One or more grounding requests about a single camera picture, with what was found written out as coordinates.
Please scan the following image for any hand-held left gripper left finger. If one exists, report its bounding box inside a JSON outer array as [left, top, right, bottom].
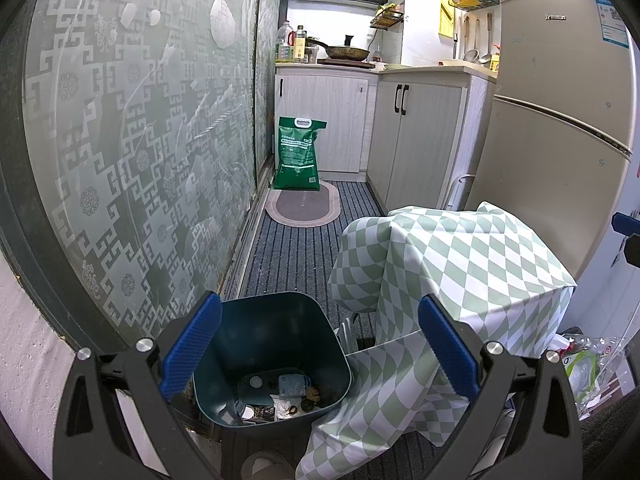
[[52, 291, 223, 480]]

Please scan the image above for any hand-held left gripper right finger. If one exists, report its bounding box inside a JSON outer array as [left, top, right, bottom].
[[417, 295, 584, 480]]

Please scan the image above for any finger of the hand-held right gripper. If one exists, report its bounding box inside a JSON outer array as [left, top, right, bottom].
[[611, 212, 640, 265]]

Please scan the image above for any clear plastic wrapper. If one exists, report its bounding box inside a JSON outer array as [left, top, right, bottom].
[[220, 399, 246, 424]]

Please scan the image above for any dark teal trash bin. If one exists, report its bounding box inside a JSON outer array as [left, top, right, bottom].
[[192, 291, 352, 428]]

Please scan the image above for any black carton box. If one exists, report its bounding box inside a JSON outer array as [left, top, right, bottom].
[[241, 402, 276, 423]]

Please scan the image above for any clear plastic food bag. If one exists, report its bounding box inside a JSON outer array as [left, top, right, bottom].
[[270, 394, 300, 419]]

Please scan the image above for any green white checkered tablecloth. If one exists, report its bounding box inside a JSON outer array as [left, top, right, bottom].
[[295, 201, 578, 480]]

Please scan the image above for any beige refrigerator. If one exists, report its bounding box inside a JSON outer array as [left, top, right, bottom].
[[462, 0, 640, 281]]

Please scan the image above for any striped grey floor runner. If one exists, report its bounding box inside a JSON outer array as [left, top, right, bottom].
[[220, 180, 501, 480]]

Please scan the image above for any beige slipper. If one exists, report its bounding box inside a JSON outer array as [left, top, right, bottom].
[[241, 451, 296, 480]]

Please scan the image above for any oval grey floor mat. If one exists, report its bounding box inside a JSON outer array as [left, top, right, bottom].
[[265, 181, 341, 228]]

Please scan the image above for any dark grey rug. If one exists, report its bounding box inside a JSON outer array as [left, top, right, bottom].
[[580, 390, 640, 480]]

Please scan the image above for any white double-door kitchen cabinet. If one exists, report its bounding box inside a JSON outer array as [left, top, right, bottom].
[[367, 66, 498, 211]]

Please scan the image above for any green rice bag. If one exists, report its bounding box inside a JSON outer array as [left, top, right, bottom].
[[272, 116, 328, 192]]

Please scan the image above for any wide patterned glass sliding door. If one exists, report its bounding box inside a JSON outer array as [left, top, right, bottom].
[[20, 0, 263, 341]]

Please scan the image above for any metal ladle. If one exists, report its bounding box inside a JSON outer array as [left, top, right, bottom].
[[461, 15, 481, 63]]

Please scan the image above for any white single-door kitchen cabinet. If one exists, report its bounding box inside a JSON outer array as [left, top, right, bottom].
[[274, 62, 378, 182]]

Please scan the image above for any frying pan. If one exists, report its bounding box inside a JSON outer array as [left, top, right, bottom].
[[306, 35, 372, 60]]

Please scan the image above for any large cooking oil bottle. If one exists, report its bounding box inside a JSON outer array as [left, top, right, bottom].
[[276, 21, 296, 63]]

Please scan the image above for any narrow patterned glass sliding door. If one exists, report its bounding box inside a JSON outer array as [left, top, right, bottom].
[[252, 0, 283, 191]]

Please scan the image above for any wire spice rack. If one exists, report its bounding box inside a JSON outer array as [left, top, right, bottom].
[[370, 5, 405, 32]]

